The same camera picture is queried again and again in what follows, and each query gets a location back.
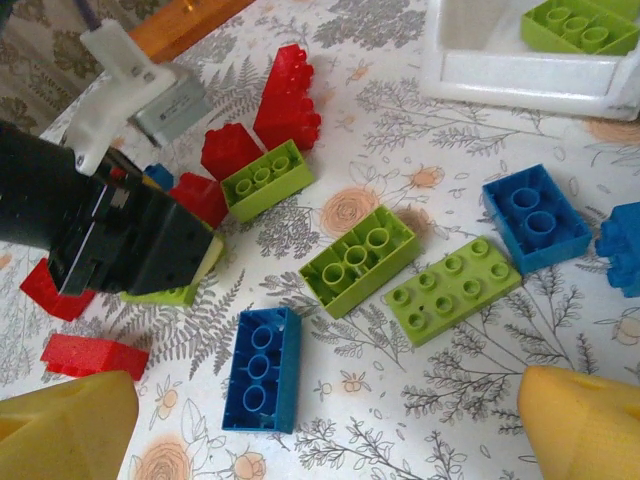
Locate green lego brick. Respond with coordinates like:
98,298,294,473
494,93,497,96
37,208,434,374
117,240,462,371
118,282,197,308
519,0,640,57
383,235,525,348
298,203,421,320
220,139,315,224

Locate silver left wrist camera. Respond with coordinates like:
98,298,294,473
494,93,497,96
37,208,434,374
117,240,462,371
128,63,208,148

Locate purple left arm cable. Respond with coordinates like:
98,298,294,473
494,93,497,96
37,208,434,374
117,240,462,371
73,0,104,31

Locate blue lego brick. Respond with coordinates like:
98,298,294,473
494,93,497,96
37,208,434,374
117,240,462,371
143,162,175,192
221,306,303,434
481,163,594,276
596,202,640,301

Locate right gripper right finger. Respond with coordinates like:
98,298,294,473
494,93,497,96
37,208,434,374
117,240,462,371
517,364,640,480

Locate red lego brick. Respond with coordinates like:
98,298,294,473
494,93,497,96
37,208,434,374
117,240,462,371
168,172,230,230
200,123,265,183
252,43,323,152
39,333,151,384
19,256,97,322

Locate gold wire stand orange base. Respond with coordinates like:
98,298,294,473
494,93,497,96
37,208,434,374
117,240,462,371
128,0,255,65

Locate white plastic container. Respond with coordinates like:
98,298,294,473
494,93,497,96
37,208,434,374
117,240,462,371
418,0,640,121

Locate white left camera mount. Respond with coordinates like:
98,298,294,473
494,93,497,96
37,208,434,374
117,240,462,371
63,18,177,175

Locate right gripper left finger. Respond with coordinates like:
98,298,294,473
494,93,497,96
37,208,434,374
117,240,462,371
0,369,140,480

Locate floral tablecloth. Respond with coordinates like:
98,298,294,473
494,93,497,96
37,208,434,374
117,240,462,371
0,0,640,480

